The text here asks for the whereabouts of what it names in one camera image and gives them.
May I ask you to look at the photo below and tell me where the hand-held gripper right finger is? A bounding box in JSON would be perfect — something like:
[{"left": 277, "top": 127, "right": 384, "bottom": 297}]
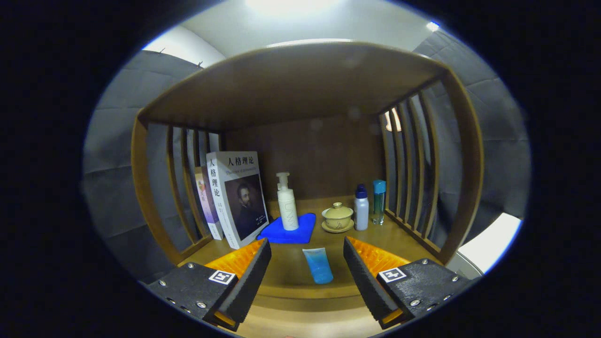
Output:
[{"left": 343, "top": 236, "right": 472, "bottom": 330}]

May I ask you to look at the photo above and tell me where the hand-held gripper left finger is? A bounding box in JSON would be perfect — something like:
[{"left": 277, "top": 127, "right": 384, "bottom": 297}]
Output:
[{"left": 146, "top": 238, "right": 272, "bottom": 332}]

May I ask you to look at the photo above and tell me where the blue white cosmetic tube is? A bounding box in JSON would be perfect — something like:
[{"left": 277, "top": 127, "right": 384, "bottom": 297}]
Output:
[{"left": 302, "top": 247, "right": 334, "bottom": 284}]

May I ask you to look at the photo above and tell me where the wooden drawer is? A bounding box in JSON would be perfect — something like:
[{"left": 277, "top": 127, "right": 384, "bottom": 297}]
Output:
[{"left": 235, "top": 307, "right": 383, "bottom": 338}]

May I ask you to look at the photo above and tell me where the wooden countertop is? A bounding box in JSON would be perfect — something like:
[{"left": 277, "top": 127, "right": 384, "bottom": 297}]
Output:
[{"left": 181, "top": 196, "right": 443, "bottom": 310}]

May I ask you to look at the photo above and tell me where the grey metal cabinet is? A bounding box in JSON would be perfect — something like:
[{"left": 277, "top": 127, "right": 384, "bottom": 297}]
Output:
[{"left": 446, "top": 213, "right": 523, "bottom": 280}]

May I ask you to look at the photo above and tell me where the wooden cabinet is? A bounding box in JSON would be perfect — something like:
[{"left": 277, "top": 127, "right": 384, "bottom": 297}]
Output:
[{"left": 131, "top": 41, "right": 484, "bottom": 338}]

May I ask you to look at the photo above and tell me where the yellow saucer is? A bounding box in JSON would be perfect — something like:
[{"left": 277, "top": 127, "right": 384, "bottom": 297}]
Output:
[{"left": 321, "top": 220, "right": 355, "bottom": 234}]

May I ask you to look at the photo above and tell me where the blue folded cloth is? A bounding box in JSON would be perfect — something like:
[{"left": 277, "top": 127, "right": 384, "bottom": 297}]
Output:
[{"left": 257, "top": 213, "right": 317, "bottom": 245}]

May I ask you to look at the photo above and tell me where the white bottle blue cap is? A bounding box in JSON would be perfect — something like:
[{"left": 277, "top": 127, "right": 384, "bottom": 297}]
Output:
[{"left": 354, "top": 184, "right": 370, "bottom": 231}]

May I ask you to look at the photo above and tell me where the yellow lidded teacup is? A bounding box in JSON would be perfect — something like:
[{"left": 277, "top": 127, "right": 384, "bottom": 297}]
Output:
[{"left": 322, "top": 202, "right": 354, "bottom": 230}]

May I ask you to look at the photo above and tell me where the white portrait book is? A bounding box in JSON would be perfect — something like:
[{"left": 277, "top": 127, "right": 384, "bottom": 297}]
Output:
[{"left": 206, "top": 151, "right": 270, "bottom": 250}]

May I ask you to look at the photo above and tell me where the white pump bottle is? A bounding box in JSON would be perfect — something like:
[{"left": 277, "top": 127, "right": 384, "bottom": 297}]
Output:
[{"left": 276, "top": 172, "right": 300, "bottom": 231}]

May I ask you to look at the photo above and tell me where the teal clear bottle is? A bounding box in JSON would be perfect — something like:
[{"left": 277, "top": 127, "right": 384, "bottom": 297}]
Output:
[{"left": 373, "top": 179, "right": 387, "bottom": 225}]

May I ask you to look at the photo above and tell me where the purple book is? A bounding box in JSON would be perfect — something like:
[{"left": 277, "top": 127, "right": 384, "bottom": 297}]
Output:
[{"left": 194, "top": 167, "right": 224, "bottom": 241}]

